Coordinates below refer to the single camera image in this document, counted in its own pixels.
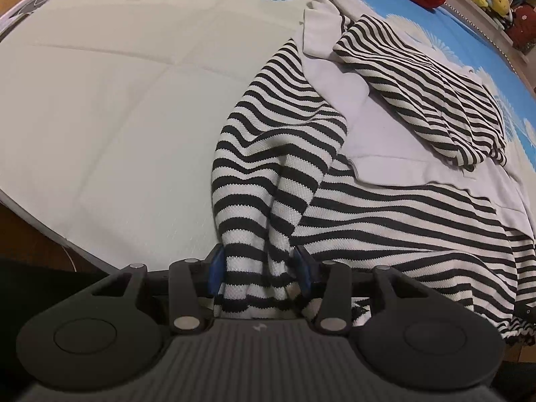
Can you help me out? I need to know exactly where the dark red bag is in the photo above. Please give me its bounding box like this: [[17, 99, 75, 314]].
[[508, 3, 536, 53]]

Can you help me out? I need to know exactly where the black white striped top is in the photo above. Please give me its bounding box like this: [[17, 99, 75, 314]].
[[210, 0, 536, 347]]

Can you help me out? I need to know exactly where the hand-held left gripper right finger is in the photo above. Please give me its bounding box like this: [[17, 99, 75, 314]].
[[292, 245, 421, 334]]

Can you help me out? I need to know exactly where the blue white leaf-print bed sheet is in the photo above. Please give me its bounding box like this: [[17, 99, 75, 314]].
[[0, 0, 536, 275]]

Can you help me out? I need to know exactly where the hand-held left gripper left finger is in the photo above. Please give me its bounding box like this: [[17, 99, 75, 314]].
[[89, 245, 224, 336]]

